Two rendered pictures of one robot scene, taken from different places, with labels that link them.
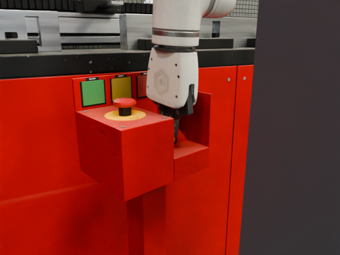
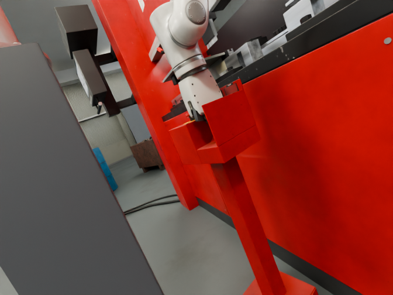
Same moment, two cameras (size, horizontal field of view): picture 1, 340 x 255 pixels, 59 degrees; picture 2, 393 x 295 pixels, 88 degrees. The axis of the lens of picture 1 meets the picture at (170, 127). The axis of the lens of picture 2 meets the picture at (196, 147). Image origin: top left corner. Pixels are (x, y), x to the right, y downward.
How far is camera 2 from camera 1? 0.81 m
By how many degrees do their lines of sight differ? 94
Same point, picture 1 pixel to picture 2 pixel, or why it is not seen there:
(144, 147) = (179, 140)
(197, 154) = (210, 150)
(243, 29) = not seen: outside the picture
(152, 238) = (227, 198)
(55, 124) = not seen: hidden behind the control
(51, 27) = (246, 54)
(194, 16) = (171, 58)
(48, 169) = not seen: hidden behind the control
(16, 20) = (234, 58)
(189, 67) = (182, 91)
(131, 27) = (290, 23)
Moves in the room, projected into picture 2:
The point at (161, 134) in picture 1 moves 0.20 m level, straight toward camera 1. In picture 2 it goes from (183, 133) to (121, 158)
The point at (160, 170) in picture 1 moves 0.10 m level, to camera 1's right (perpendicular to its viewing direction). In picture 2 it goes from (191, 154) to (188, 163)
